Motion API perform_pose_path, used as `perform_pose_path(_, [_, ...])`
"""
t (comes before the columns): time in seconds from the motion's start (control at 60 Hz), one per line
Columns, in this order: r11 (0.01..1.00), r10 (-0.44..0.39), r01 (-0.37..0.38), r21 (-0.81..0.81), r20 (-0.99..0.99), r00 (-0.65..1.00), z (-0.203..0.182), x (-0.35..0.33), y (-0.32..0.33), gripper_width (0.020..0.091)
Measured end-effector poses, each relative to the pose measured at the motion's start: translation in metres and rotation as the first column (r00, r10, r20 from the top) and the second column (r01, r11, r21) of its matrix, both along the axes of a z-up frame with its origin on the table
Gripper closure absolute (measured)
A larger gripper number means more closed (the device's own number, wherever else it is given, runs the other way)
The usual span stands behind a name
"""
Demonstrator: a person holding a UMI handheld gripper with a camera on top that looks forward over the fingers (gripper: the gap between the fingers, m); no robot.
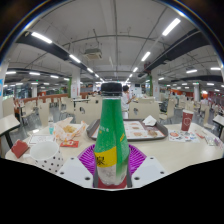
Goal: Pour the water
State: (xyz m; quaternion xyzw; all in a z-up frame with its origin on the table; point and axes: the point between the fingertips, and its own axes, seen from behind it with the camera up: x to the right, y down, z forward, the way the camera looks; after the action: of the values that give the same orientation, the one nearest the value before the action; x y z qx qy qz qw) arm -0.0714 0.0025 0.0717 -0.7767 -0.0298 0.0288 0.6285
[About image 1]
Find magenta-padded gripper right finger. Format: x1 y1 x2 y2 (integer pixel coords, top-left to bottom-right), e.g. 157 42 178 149
127 143 167 189

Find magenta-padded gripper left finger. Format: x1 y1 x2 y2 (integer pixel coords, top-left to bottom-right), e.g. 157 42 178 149
56 143 101 189

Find green drink bottle black cap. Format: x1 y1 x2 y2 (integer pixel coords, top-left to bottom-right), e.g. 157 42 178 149
93 81 131 188

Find white polka dot mug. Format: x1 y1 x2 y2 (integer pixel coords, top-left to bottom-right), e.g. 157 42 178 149
23 140 65 175

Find dark food tray paper liner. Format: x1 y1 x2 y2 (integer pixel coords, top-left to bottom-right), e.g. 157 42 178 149
86 118 169 141

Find crumpled food wrapper paper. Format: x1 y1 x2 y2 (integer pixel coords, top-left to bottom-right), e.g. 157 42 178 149
53 116 89 141

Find white paper sheet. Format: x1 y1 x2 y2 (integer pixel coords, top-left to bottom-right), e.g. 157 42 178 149
28 134 56 146

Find printed paper leaflet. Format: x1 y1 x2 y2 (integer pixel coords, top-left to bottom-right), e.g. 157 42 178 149
167 129 198 144

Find crumpled white napkin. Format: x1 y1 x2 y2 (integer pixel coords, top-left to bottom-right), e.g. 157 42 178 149
141 115 158 127

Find small clear sanitizer bottle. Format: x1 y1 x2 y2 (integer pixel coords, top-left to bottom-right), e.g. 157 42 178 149
48 116 55 136

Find small red pouch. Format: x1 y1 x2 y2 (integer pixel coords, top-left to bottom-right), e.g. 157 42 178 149
10 139 31 159

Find red paper cup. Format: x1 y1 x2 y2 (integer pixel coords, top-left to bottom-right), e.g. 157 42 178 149
180 109 195 132

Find beige canteen chairs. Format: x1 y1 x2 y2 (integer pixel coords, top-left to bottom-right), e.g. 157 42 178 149
1 94 222 127

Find person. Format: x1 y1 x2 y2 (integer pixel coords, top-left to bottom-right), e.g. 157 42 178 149
120 84 136 120

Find beige side table black leg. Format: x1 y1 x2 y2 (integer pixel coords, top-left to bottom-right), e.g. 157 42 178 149
212 114 224 138
0 114 21 150

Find ceiling air conditioner unit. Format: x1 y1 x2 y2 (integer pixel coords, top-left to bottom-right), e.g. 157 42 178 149
83 48 103 61

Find ceiling lights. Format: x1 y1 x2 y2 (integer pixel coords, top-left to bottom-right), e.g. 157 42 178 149
4 17 223 96

